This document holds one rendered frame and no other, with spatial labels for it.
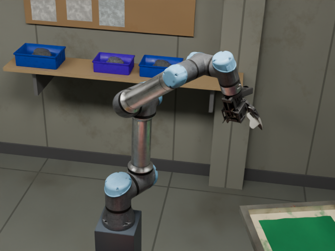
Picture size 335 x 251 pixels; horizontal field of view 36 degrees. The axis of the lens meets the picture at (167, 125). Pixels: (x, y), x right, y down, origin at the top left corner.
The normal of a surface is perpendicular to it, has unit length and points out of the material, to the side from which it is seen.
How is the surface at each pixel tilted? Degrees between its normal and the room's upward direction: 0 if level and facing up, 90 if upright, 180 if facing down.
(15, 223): 0
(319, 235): 0
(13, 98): 90
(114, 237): 90
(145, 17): 90
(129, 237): 90
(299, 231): 0
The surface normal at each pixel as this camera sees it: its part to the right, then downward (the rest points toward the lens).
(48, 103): -0.15, 0.48
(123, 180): -0.06, -0.82
